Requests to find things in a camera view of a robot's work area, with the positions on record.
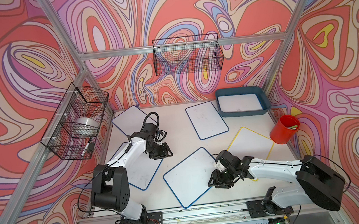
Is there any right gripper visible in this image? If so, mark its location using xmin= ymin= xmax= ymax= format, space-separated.
xmin=206 ymin=166 xmax=238 ymax=191

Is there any blue whiteboard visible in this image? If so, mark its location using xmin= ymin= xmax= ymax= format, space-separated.
xmin=106 ymin=141 xmax=162 ymax=191
xmin=185 ymin=101 xmax=229 ymax=140
xmin=218 ymin=94 xmax=263 ymax=113
xmin=112 ymin=106 xmax=147 ymax=142
xmin=163 ymin=147 xmax=215 ymax=209

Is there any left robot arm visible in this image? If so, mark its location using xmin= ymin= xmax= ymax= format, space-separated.
xmin=90 ymin=112 xmax=173 ymax=224

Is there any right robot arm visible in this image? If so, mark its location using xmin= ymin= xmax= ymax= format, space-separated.
xmin=208 ymin=150 xmax=346 ymax=218

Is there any yellow framed whiteboard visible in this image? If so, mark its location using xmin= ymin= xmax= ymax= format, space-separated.
xmin=227 ymin=127 xmax=274 ymax=161

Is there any teal plastic storage box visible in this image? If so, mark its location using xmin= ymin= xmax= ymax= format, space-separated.
xmin=215 ymin=86 xmax=271 ymax=118

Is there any marker in left basket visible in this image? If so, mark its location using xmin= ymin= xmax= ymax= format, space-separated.
xmin=81 ymin=141 xmax=91 ymax=157

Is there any silver tape roll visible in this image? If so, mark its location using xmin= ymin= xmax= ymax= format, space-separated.
xmin=75 ymin=117 xmax=100 ymax=134

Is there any red plastic cup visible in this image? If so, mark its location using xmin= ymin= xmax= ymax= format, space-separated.
xmin=269 ymin=115 xmax=300 ymax=144

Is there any green marker in cup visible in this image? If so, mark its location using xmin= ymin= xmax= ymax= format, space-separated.
xmin=288 ymin=125 xmax=299 ymax=130

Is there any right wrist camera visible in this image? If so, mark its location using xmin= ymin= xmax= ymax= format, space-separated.
xmin=213 ymin=161 xmax=227 ymax=173

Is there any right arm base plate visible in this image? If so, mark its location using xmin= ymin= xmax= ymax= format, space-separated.
xmin=243 ymin=200 xmax=294 ymax=219

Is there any left black wire basket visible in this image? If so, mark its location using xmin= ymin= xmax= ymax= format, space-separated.
xmin=40 ymin=83 xmax=109 ymax=161

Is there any black wire basket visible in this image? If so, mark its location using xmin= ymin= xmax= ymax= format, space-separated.
xmin=40 ymin=83 xmax=109 ymax=161
xmin=152 ymin=32 xmax=224 ymax=76

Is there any back black wire basket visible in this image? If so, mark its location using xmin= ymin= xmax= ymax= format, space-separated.
xmin=152 ymin=32 xmax=224 ymax=76

